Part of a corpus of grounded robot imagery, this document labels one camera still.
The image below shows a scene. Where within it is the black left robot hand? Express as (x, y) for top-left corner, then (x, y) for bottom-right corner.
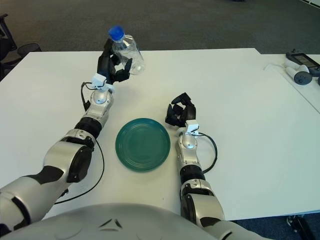
(96, 37), (133, 85)

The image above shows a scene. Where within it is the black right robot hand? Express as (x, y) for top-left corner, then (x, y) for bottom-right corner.
(164, 92), (197, 128)

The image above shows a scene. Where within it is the clear bottle with blue cap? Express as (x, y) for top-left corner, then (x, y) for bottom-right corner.
(107, 24), (146, 76)

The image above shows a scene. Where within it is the green ceramic plate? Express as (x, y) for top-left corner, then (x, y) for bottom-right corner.
(114, 118), (172, 173)

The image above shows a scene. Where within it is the black mesh wastebasket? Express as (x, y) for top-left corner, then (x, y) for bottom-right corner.
(16, 43), (42, 57)

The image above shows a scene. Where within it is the black office chair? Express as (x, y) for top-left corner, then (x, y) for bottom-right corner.
(0, 13), (20, 81)

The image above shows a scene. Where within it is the white and grey VR controller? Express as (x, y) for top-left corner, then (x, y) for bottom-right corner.
(284, 62), (313, 85)

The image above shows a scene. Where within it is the grey robot torso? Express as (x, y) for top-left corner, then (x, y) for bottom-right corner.
(0, 202), (251, 240)

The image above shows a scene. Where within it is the black table leg caster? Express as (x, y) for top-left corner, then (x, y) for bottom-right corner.
(286, 214), (313, 240)

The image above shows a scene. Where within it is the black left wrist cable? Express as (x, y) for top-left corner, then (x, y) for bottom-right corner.
(80, 81), (95, 111)

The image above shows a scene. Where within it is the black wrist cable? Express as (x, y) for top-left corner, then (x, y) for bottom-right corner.
(80, 81), (95, 111)
(193, 132), (218, 174)

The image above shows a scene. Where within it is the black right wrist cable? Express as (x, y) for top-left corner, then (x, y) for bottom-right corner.
(193, 132), (218, 174)

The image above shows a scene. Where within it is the thin white cable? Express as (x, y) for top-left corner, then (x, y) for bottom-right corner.
(263, 63), (286, 72)

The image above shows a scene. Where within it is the long black elbow cable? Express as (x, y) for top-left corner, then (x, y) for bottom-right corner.
(53, 141), (105, 205)

